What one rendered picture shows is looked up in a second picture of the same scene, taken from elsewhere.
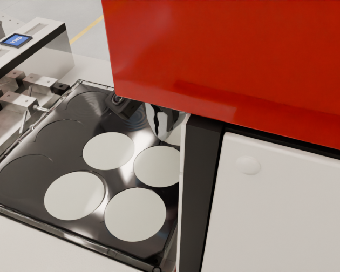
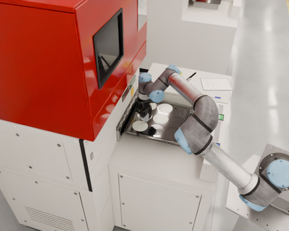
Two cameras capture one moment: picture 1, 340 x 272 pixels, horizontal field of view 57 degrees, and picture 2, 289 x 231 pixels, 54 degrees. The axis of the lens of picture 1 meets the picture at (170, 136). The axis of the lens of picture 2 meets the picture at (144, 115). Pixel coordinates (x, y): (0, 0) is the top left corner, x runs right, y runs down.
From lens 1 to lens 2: 195 cm
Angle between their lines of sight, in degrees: 94
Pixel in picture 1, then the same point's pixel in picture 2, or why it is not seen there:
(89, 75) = (187, 171)
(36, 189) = (175, 108)
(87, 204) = (161, 106)
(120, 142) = (158, 120)
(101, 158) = (162, 116)
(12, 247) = (169, 89)
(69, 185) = (167, 109)
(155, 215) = not seen: hidden behind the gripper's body
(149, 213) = not seen: hidden behind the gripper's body
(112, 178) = (157, 111)
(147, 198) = not seen: hidden behind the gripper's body
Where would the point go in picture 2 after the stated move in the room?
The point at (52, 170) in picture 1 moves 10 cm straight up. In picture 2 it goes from (174, 112) to (175, 101)
